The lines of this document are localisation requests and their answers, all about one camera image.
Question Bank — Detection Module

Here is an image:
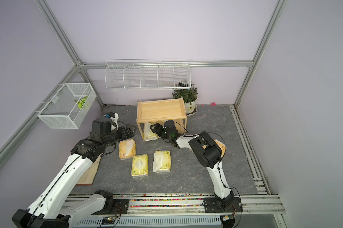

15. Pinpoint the potted green plant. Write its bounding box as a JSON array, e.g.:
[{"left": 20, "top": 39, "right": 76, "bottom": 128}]
[{"left": 172, "top": 80, "right": 198, "bottom": 116}]

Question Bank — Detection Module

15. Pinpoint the white wire cube basket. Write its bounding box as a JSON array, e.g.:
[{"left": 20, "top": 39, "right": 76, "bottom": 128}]
[{"left": 37, "top": 83, "right": 97, "bottom": 129}]

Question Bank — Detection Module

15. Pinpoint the green leaf toy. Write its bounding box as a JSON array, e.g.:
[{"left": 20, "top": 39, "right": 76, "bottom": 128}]
[{"left": 74, "top": 96, "right": 90, "bottom": 110}]

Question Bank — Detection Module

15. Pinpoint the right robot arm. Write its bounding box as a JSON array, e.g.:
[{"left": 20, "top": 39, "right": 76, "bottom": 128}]
[{"left": 150, "top": 120, "right": 242, "bottom": 211}]

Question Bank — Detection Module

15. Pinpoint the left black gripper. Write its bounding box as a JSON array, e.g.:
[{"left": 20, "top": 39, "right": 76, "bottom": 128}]
[{"left": 103, "top": 123, "right": 137, "bottom": 148}]

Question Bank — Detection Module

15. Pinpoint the wooden two-tier shelf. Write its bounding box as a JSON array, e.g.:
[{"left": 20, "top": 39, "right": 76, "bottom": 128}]
[{"left": 136, "top": 98, "right": 187, "bottom": 141}]

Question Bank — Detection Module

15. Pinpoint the green tissue pack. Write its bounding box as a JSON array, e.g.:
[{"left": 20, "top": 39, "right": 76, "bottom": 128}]
[
  {"left": 131, "top": 154, "right": 149, "bottom": 178},
  {"left": 153, "top": 150, "right": 171, "bottom": 173},
  {"left": 144, "top": 122, "right": 159, "bottom": 142}
]

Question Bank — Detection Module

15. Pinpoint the beige work glove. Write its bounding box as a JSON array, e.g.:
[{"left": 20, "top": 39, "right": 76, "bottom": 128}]
[{"left": 76, "top": 156, "right": 102, "bottom": 185}]

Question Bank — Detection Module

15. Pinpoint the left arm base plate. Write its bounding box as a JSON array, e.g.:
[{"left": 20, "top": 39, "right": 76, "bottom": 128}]
[{"left": 93, "top": 198, "right": 130, "bottom": 215}]

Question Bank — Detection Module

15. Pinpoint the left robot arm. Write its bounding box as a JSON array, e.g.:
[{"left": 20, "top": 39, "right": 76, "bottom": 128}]
[{"left": 12, "top": 116, "right": 135, "bottom": 228}]

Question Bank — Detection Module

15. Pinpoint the green circuit board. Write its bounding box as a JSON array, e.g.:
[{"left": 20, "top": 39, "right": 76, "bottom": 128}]
[{"left": 101, "top": 217, "right": 117, "bottom": 225}]

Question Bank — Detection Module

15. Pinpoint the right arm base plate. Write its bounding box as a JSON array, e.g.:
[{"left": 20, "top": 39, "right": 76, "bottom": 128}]
[{"left": 202, "top": 197, "right": 243, "bottom": 214}]

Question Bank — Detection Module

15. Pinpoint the orange tissue pack far-right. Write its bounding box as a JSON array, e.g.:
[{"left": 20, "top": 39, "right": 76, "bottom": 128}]
[{"left": 214, "top": 139, "right": 226, "bottom": 158}]

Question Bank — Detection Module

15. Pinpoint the orange tissue pack left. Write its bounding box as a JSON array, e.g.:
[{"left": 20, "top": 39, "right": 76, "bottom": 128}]
[{"left": 119, "top": 139, "right": 136, "bottom": 161}]

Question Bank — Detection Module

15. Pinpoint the long white wire basket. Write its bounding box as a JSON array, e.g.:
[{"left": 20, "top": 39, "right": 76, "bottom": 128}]
[{"left": 105, "top": 59, "right": 191, "bottom": 90}]

